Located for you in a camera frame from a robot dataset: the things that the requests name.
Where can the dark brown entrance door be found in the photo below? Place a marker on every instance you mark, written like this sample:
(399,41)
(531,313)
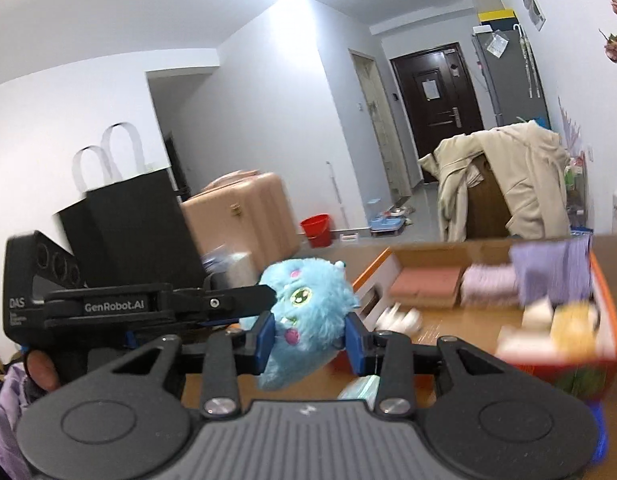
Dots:
(431,125)

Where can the purple cloth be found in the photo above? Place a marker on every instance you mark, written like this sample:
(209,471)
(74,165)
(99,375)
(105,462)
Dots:
(550,270)

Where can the brown wooden chair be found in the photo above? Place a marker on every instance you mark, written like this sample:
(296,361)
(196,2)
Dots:
(488,200)

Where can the paper sheet on refrigerator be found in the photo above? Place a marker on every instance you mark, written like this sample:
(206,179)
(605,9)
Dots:
(496,45)

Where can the white boxy device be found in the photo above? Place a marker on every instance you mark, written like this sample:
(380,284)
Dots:
(238,266)

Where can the beige jacket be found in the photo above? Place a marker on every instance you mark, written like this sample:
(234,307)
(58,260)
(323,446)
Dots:
(528,185)

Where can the person's left hand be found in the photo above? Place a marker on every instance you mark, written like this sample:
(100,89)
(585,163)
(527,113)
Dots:
(41,370)

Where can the white crumpled wrapper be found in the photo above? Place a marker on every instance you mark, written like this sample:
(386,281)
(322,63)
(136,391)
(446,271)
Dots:
(401,319)

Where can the blue pet bowl tray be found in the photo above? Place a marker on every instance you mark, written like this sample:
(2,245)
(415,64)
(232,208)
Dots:
(387,225)

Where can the pink layered sponge block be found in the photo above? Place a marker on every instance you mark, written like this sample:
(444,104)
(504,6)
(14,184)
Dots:
(426,285)

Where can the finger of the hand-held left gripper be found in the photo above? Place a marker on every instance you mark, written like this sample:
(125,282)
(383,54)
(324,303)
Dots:
(228,301)

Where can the white yellow plush toy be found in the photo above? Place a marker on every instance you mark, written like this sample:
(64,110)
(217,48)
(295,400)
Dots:
(563,325)

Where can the light green packet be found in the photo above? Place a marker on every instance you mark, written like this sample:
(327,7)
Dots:
(361,391)

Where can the white hanging umbrella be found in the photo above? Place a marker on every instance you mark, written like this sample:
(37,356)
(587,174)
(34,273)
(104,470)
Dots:
(528,60)

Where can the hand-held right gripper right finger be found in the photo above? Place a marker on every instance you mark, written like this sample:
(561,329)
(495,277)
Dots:
(355,344)

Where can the light wooden interior door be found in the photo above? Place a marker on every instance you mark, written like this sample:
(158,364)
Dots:
(383,125)

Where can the yellow black box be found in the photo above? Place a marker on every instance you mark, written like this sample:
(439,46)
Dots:
(495,16)

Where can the grey refrigerator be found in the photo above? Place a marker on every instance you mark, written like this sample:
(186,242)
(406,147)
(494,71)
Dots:
(513,85)

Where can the person's left forearm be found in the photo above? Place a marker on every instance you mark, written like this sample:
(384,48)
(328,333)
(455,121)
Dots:
(8,415)

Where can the red plastic bucket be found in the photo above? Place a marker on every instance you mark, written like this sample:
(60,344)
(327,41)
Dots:
(317,232)

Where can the cluttered storage shelf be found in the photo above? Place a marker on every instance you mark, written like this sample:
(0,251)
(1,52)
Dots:
(577,195)

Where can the black paper bag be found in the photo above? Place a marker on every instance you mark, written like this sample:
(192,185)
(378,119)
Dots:
(138,230)

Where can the blue plush toy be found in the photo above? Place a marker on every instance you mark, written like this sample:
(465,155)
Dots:
(303,300)

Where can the purple towel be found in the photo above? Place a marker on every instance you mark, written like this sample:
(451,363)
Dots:
(488,285)

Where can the pink suitcase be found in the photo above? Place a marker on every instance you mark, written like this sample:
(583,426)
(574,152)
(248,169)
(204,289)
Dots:
(243,215)

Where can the red cardboard box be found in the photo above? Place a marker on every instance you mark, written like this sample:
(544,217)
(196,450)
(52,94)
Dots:
(548,374)

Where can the framed wall picture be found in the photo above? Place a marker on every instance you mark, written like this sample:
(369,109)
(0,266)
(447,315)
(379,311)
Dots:
(533,2)

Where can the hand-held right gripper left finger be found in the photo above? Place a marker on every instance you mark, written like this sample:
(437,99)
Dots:
(266,342)

